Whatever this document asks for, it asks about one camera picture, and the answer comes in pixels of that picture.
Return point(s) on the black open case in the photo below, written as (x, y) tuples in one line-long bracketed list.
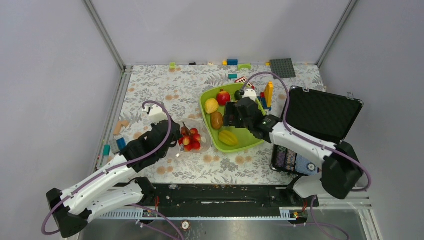
[(323, 115)]

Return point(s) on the yellow lemon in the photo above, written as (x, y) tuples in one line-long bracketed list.
[(211, 106)]

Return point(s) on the red strawberry bunch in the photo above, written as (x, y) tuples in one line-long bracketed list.
[(191, 139)]

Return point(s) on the clear zip top bag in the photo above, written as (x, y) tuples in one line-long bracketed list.
[(206, 141)]

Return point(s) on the grey building baseplate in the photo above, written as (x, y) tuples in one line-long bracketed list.
[(283, 68)]

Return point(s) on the grey building brick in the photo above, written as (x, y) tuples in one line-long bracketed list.
[(114, 146)]

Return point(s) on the yellow blue brick tower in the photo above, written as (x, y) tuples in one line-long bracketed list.
[(265, 97)]

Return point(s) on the red pomegranate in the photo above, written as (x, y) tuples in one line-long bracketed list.
[(223, 97)]

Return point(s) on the yellow green starfruit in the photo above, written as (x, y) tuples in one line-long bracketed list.
[(228, 138)]

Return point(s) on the L-shaped wooden block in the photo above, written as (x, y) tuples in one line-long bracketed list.
[(119, 125)]

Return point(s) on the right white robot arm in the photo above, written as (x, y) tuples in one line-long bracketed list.
[(339, 171)]

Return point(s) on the green plastic tray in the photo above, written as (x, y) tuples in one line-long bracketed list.
[(246, 140)]

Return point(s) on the green arch brick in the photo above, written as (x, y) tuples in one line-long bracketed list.
[(244, 66)]

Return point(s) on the teal block at rail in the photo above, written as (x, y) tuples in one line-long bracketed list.
[(106, 150)]

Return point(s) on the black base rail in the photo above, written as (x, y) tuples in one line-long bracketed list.
[(220, 200)]

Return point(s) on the dark green avocado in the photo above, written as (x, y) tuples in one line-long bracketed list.
[(238, 95)]

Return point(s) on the blue building brick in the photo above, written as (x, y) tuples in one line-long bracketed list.
[(121, 143)]

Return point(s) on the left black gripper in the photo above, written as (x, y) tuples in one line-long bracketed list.
[(178, 134)]

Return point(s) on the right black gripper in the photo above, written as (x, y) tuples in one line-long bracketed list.
[(231, 109)]

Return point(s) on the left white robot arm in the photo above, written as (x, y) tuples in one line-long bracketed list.
[(73, 208)]

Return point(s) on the blue yellow brick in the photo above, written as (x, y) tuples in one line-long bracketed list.
[(230, 62)]

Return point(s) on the red white window brick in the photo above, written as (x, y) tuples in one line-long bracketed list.
[(243, 80)]

